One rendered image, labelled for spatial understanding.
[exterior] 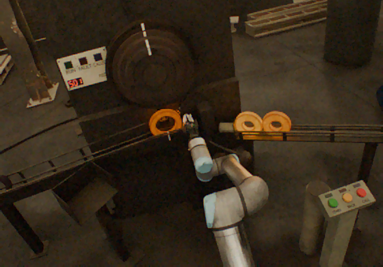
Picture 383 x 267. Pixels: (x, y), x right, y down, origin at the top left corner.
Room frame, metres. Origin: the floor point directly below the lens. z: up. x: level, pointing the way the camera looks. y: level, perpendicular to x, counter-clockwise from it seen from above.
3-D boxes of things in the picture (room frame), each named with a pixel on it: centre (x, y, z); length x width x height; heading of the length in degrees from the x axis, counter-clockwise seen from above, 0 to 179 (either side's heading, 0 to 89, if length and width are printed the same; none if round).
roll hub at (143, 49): (1.37, 0.11, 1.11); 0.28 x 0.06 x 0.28; 97
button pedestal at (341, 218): (0.82, -0.65, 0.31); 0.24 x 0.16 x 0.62; 97
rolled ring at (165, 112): (1.47, 0.12, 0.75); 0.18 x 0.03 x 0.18; 97
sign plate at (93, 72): (1.54, 0.47, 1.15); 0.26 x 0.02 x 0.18; 97
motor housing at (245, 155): (1.38, -0.23, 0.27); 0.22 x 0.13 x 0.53; 97
